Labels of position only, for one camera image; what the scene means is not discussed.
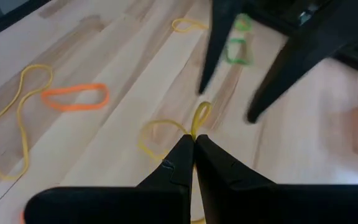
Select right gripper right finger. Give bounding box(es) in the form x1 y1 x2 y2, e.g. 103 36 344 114
196 134 358 224

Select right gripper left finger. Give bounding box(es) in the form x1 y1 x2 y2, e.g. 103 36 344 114
23 134 195 224

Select yellow rubber band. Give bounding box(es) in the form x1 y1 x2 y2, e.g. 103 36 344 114
137 101 213 224
0 63 54 181
172 17 209 34

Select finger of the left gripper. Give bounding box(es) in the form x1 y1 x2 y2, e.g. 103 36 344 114
197 0 241 96
246 17 348 124

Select orange rubber band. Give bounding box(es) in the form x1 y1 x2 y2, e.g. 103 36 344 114
40 83 110 112

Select light green rubber band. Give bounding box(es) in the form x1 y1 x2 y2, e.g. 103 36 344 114
233 12 254 32

